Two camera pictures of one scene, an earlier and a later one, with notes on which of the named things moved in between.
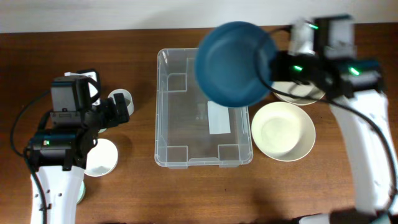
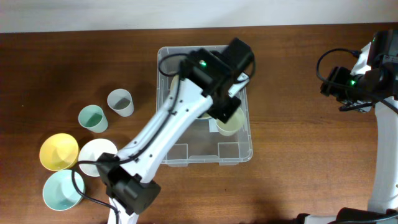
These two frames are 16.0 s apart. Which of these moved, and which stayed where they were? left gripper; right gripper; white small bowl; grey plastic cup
Moved: right gripper; left gripper
Stayed: white small bowl; grey plastic cup
